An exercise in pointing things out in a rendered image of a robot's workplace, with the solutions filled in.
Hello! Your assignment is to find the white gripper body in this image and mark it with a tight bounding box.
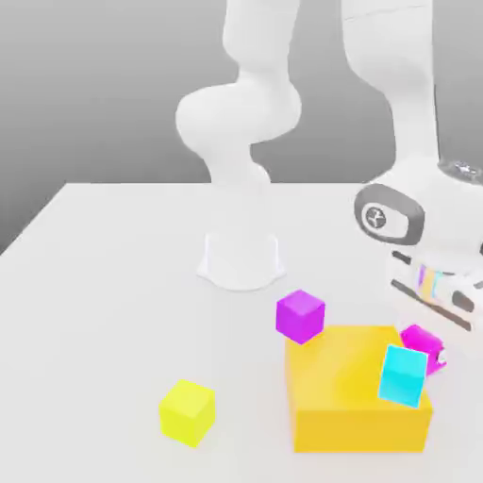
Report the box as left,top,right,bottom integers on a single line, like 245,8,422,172
389,277,476,343

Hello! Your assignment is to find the small magenta cube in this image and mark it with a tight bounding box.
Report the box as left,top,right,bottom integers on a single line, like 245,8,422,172
399,324,448,377

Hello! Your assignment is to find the small cyan cube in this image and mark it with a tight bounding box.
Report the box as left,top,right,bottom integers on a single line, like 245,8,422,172
377,343,430,409

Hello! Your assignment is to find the small purple cube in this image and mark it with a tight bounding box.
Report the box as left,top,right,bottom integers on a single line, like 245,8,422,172
275,289,326,346

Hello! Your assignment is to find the small yellow cube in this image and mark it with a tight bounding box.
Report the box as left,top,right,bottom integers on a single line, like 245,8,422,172
158,378,217,449

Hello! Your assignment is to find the large orange box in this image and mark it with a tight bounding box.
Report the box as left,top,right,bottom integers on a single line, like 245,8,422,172
284,325,434,454

